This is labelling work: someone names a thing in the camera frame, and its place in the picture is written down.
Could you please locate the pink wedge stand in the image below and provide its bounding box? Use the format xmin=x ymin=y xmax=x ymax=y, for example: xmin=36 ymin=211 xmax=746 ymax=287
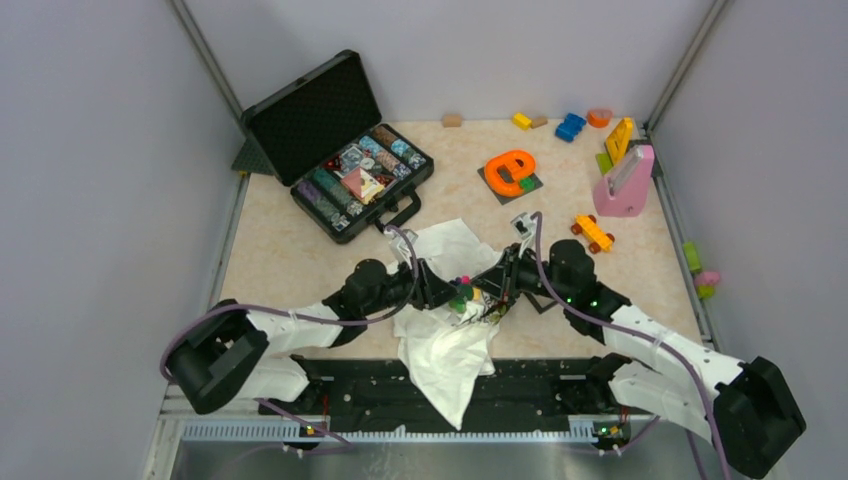
xmin=592 ymin=144 xmax=655 ymax=218

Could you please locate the yellow perforated toy block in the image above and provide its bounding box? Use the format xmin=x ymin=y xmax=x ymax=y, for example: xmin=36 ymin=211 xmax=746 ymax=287
xmin=605 ymin=117 xmax=634 ymax=166

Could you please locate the small brown wooden block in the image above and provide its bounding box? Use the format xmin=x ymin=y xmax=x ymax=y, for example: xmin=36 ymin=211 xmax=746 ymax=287
xmin=531 ymin=116 xmax=548 ymax=129

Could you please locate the pink and green toy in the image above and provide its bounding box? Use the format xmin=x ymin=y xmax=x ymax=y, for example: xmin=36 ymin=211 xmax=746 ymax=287
xmin=682 ymin=241 xmax=721 ymax=300

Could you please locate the orange letter e toy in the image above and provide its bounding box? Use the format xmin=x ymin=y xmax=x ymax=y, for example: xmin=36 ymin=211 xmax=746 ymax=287
xmin=484 ymin=150 xmax=536 ymax=182

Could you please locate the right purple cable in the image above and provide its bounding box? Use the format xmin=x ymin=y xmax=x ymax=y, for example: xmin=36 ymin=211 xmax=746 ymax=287
xmin=531 ymin=211 xmax=733 ymax=480

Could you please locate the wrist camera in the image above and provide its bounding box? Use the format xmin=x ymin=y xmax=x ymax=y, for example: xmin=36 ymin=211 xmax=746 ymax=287
xmin=510 ymin=212 xmax=537 ymax=241
xmin=384 ymin=227 xmax=418 ymax=264

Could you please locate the white printed t-shirt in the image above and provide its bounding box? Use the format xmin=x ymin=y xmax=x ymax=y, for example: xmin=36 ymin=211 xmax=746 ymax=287
xmin=393 ymin=219 xmax=500 ymax=431

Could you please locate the dark grey square mat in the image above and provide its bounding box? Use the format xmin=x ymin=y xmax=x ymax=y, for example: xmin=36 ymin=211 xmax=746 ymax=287
xmin=477 ymin=167 xmax=544 ymax=205

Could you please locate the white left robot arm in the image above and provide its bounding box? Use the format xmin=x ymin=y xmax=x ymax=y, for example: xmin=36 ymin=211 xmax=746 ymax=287
xmin=160 ymin=259 xmax=461 ymax=414

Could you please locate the black poker chip case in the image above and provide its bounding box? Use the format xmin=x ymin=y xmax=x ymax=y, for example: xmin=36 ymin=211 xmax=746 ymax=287
xmin=241 ymin=49 xmax=435 ymax=244

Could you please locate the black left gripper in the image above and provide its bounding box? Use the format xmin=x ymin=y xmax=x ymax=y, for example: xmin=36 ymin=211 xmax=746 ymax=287
xmin=363 ymin=257 xmax=463 ymax=316

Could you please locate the green flat toy piece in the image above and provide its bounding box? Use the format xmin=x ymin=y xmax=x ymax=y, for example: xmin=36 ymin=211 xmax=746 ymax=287
xmin=595 ymin=153 xmax=614 ymax=175

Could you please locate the blue toy brick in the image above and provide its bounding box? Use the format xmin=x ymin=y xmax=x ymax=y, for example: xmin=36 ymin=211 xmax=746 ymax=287
xmin=554 ymin=113 xmax=587 ymax=143

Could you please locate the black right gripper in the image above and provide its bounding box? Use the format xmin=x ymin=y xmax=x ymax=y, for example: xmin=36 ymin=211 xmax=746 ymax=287
xmin=470 ymin=243 xmax=572 ymax=304

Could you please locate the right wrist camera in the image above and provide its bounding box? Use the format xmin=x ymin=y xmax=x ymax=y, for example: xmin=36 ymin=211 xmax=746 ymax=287
xmin=510 ymin=212 xmax=537 ymax=241

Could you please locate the colourful beaded brooch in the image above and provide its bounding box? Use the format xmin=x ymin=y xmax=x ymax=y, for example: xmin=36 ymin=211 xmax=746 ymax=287
xmin=448 ymin=276 xmax=482 ymax=313

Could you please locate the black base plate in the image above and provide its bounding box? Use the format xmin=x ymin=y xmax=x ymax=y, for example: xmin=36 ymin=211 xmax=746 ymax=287
xmin=258 ymin=357 xmax=638 ymax=434

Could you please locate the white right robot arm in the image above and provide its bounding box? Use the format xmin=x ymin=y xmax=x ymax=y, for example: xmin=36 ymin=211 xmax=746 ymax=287
xmin=471 ymin=239 xmax=807 ymax=479

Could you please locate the yellow toy car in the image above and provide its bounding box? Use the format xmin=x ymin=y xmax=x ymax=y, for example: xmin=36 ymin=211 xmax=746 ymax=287
xmin=570 ymin=215 xmax=615 ymax=254

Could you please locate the black square frame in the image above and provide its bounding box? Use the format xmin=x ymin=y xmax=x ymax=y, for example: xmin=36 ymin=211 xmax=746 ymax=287
xmin=524 ymin=293 xmax=559 ymax=315

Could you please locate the orange tape roll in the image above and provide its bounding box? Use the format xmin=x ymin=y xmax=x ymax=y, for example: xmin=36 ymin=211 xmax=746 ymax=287
xmin=586 ymin=108 xmax=613 ymax=128

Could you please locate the tan wooden block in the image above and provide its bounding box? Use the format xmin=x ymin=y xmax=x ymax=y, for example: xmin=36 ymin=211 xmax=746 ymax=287
xmin=441 ymin=114 xmax=463 ymax=128

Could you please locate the yellow toy brick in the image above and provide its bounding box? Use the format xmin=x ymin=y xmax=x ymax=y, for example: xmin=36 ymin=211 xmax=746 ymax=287
xmin=511 ymin=112 xmax=533 ymax=131

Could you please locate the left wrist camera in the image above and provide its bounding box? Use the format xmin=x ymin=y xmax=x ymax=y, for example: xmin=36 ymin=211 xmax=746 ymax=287
xmin=384 ymin=227 xmax=418 ymax=264

